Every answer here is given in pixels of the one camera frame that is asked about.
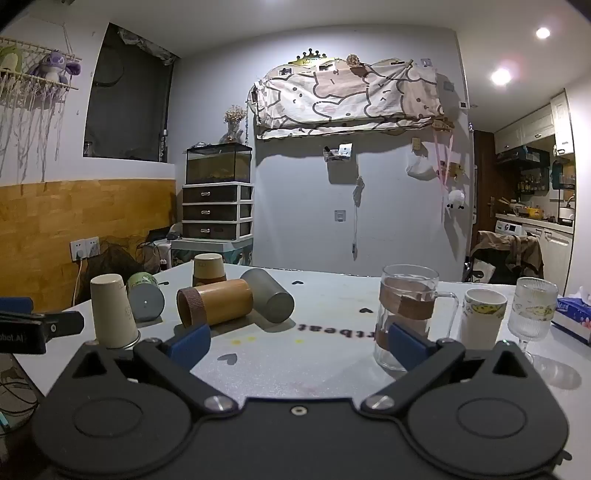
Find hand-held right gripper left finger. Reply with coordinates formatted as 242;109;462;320
68;322;239;413

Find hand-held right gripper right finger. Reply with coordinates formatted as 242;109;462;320
361;322;537;414

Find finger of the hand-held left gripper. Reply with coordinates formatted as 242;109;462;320
28;311;86;339
0;297;35;316

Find cream paper cup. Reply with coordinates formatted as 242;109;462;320
90;274;141;350

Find brown bamboo cup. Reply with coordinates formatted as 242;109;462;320
176;278;254;329

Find green printed cup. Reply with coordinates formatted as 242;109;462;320
126;272;166;323

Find white cup with green print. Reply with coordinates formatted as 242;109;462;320
456;288;508;352

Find beige and brown paper cup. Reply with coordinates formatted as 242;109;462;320
192;252;228;288

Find grey plastic cup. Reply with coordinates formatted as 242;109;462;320
239;267;296;324

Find glass mug with brown sleeve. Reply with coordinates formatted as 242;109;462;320
373;263;461;373

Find dark mesh bag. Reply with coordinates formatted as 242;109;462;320
85;242;149;306

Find teal side table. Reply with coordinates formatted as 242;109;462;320
170;237;254;267

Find ribbed stemmed glass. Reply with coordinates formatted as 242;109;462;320
507;277;559;366

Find white drawer unit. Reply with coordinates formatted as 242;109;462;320
181;182;255;243

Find chair with brown jacket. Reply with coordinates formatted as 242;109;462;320
469;229;544;285

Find blue tissue box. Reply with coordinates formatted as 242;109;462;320
551;286;591;345

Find white hanging bag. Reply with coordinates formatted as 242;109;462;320
406;154;438;181

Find glass fish tank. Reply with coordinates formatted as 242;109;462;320
185;143;254;186

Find macrame hanging shelf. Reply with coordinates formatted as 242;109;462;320
0;38;83;182

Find dark window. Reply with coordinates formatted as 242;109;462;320
82;23;181;163

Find dried flower bouquet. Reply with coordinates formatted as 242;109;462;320
224;104;246;145

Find purple plush toy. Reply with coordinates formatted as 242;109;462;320
30;49;82;86

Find green plush toy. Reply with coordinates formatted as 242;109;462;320
0;45;22;78

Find printed blanket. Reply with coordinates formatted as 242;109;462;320
248;59;448;140

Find white kitchen cabinets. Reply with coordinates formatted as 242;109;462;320
493;89;576;156

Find gold crown decoration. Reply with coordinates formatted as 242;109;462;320
294;49;328;66

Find tangled dark cables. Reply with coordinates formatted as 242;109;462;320
0;367;41;435

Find white wall socket panel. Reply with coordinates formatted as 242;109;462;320
69;236;101;262

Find hanging white cable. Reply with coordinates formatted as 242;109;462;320
351;176;366;260

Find small wall shelf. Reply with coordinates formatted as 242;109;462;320
322;143;355;163

